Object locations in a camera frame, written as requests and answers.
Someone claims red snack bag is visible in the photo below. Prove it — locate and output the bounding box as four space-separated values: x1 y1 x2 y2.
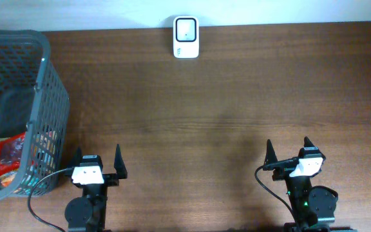
0 133 25 177

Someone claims white barcode scanner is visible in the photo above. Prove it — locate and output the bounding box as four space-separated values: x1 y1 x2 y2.
173 15 200 59

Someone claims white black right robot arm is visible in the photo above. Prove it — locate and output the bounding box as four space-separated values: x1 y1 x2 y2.
258 137 353 232

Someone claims black camera cable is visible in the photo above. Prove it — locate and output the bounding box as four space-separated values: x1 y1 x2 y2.
27 167 74 232
254 157 301 226

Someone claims black right camera cable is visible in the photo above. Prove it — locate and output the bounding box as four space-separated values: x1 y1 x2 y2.
254 157 301 226

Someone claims black left camera cable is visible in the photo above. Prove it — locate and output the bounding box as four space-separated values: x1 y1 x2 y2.
27 167 74 232

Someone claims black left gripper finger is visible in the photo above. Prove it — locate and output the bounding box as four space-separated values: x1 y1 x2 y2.
114 144 128 179
66 147 82 176

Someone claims grey plastic mesh basket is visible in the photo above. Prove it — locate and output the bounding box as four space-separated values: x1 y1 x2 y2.
0 30 70 200

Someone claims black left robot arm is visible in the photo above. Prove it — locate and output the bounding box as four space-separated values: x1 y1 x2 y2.
64 145 128 232

